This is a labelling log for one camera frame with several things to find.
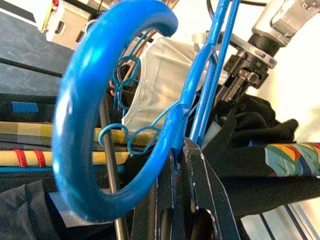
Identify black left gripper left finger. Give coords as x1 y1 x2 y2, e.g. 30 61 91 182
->
129 149 185 240

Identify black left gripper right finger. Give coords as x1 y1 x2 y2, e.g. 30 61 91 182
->
183 139 241 240

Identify black garment with colourful print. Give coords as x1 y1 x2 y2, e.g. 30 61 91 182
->
198 93 320 220

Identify blue plastic hanger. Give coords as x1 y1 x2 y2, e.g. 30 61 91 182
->
51 0 242 223
109 29 153 112
98 99 182 158

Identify black metal clothes rack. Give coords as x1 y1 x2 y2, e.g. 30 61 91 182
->
99 94 131 240

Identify white t-shirt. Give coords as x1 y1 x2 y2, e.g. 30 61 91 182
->
121 37 226 131

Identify black short sleeve shirt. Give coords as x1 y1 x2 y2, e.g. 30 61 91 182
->
0 172 118 240

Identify yellow plaid garment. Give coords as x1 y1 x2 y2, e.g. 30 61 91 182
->
0 121 157 168

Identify black garment with blue patch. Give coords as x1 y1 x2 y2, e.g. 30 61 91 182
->
0 93 61 123

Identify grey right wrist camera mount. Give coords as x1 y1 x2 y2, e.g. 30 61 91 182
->
191 32 278 70

